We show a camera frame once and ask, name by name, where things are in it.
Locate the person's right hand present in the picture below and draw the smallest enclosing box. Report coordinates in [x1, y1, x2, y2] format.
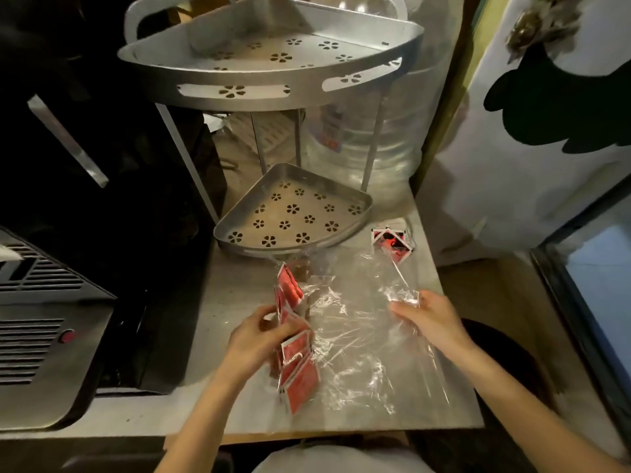
[389, 289, 476, 361]

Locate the person's left hand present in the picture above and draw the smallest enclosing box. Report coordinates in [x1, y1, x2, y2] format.
[221, 305, 311, 388]

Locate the strip of red sachets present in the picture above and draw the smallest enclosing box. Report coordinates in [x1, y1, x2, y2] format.
[273, 263, 321, 417]

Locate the clear plastic bag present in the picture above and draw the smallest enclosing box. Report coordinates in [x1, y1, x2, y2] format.
[295, 245, 452, 415]

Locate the person's right forearm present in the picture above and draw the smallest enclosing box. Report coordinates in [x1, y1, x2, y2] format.
[451, 338, 631, 473]

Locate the person's left forearm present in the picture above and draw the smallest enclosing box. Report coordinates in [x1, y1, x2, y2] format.
[154, 370, 243, 473]

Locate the small red sachet bundle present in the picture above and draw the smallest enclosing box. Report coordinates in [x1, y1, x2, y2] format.
[371, 226, 416, 264]

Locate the dark round container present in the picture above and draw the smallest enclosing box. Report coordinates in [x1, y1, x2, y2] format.
[408, 319, 560, 473]

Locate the person's white shirt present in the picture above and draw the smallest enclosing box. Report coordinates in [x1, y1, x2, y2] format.
[253, 439, 435, 473]

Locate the white cloth with black pattern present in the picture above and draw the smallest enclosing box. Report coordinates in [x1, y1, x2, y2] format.
[418, 0, 631, 267]

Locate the large clear water bottle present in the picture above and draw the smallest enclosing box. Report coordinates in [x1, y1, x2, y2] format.
[303, 0, 465, 193]

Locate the black appliance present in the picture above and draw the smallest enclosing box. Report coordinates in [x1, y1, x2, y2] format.
[0, 0, 228, 395]

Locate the grey vented appliance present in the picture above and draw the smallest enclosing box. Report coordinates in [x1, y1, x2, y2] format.
[0, 226, 117, 432]

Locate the two-tier metal corner rack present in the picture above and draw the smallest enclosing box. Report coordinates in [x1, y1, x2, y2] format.
[117, 0, 425, 258]

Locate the dark window frame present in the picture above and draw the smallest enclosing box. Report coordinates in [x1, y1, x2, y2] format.
[530, 176, 631, 441]

